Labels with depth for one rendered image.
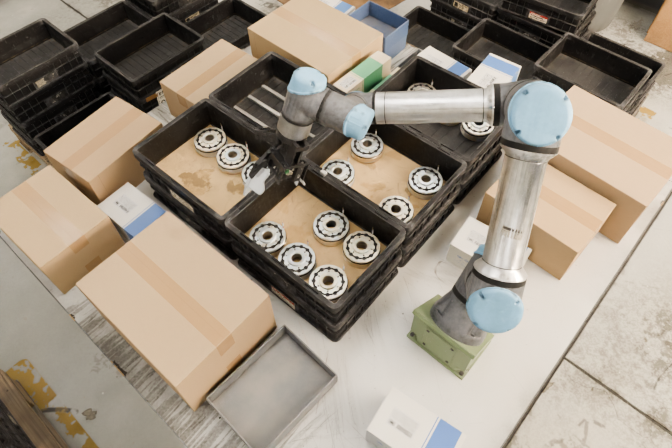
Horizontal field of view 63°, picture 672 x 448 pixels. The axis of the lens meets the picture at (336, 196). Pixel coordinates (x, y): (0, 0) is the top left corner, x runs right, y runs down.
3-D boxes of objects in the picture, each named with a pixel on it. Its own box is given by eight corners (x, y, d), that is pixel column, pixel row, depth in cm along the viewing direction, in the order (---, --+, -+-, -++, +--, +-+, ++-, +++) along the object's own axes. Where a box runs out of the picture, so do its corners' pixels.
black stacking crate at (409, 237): (461, 188, 167) (468, 164, 157) (404, 253, 153) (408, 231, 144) (360, 128, 182) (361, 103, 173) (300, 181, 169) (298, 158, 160)
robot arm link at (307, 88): (324, 90, 111) (286, 73, 112) (309, 133, 118) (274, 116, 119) (336, 76, 117) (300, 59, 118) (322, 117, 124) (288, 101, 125)
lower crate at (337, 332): (401, 272, 162) (404, 252, 152) (336, 347, 149) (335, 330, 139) (302, 202, 178) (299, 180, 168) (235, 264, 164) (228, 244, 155)
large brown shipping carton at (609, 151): (662, 188, 179) (693, 148, 163) (617, 244, 167) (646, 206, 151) (555, 126, 196) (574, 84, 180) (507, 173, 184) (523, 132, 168)
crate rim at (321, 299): (407, 235, 146) (408, 230, 144) (335, 316, 132) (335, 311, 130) (297, 162, 161) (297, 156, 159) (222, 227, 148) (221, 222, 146)
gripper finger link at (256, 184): (245, 205, 128) (272, 178, 127) (234, 188, 131) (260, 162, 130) (253, 208, 131) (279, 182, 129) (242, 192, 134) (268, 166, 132)
